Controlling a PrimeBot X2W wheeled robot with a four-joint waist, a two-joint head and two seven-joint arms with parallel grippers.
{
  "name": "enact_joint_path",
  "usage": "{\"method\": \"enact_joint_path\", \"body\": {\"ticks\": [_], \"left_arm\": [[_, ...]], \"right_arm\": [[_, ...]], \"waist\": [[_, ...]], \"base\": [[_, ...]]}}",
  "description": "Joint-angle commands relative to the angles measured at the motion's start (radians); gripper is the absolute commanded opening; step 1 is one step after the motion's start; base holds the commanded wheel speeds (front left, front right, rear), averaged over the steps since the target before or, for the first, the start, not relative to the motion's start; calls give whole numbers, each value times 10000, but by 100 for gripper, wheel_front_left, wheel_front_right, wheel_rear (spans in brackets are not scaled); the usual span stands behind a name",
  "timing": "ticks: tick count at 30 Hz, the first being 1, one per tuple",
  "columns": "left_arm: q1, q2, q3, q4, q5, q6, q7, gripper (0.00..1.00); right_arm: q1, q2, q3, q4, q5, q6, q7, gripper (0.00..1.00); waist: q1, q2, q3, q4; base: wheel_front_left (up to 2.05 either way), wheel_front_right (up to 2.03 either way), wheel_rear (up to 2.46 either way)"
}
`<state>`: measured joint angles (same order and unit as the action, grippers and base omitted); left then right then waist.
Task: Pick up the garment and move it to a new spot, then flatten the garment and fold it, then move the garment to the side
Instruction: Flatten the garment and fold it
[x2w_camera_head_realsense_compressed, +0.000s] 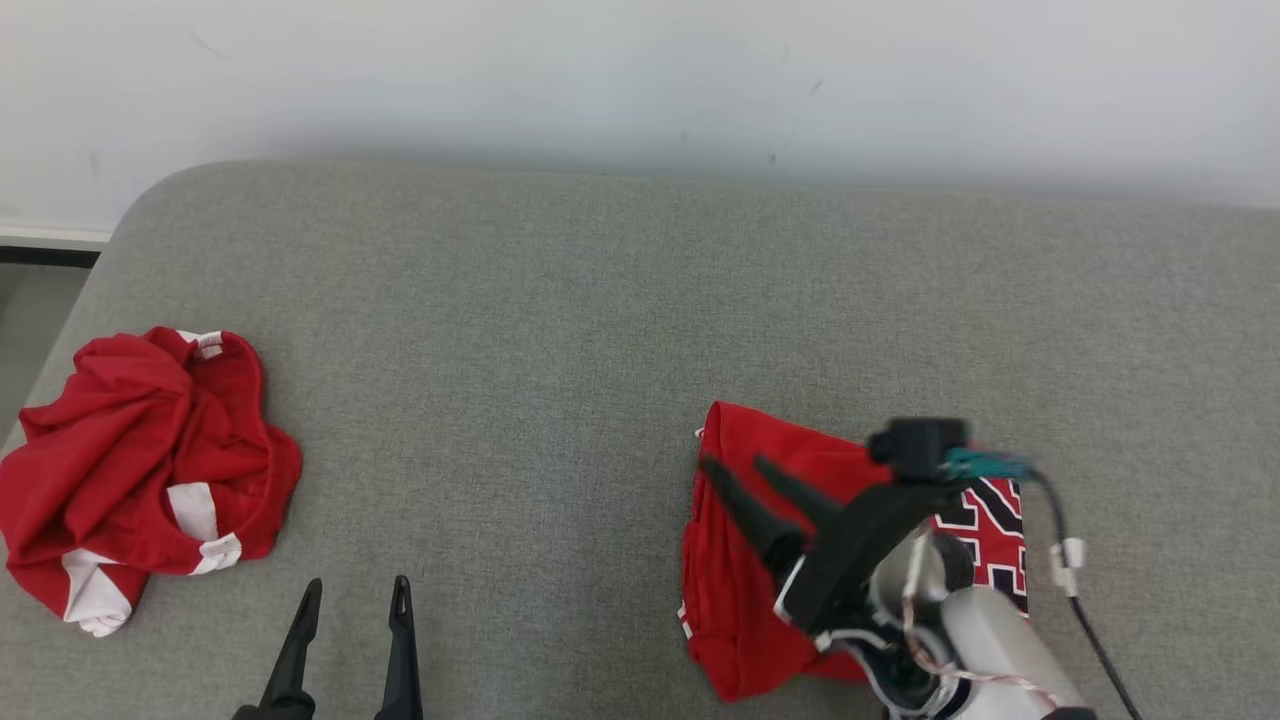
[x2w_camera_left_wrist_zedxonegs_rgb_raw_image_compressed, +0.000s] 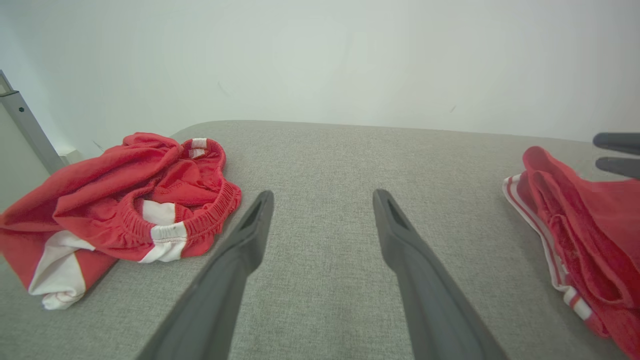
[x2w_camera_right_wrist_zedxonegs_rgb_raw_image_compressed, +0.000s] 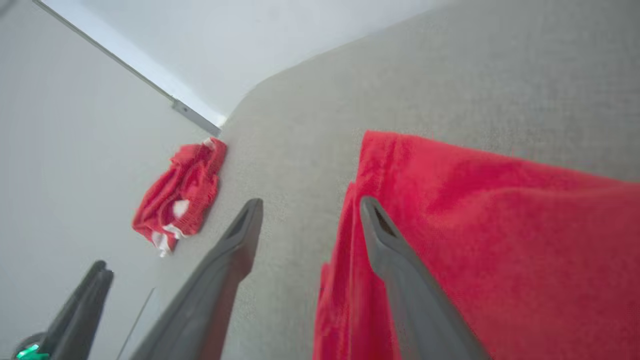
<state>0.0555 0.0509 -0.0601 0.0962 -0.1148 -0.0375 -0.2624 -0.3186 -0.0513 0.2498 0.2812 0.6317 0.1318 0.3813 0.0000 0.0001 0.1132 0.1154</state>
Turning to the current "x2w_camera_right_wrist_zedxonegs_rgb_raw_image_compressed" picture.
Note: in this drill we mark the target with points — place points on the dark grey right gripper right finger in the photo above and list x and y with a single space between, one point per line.
425 325

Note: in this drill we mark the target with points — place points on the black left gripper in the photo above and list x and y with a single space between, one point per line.
30 352

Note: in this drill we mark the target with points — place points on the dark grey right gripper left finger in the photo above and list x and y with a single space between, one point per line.
200 320

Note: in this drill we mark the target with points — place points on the red basketball jersey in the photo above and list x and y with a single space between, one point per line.
525 250

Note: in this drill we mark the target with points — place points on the red white striped shorts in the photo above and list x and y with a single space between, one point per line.
185 185

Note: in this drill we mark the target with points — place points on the grey fabric sofa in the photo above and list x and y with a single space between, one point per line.
300 150

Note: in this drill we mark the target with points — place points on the white wall baseboard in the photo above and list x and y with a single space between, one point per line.
122 50

